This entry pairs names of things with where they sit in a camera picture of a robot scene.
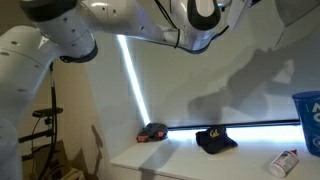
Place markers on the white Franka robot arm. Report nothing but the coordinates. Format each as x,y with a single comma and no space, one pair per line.
116,16

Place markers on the blue plastic bin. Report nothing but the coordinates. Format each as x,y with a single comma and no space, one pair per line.
310,126

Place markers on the white bottle red cap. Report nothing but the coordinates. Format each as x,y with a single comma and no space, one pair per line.
283,163

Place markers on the navy cap yellow Cal logo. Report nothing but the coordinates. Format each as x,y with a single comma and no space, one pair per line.
215,141

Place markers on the brown cardboard box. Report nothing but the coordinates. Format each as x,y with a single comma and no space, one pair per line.
41,160

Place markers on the dark grey cap red patch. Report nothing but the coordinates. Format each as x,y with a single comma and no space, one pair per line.
153,130

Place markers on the white box on floor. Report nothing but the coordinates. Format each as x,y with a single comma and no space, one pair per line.
71,174

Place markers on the white window roller blind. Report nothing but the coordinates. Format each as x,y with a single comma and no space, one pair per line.
200,83

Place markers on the black camera on stand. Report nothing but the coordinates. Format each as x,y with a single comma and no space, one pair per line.
46,112

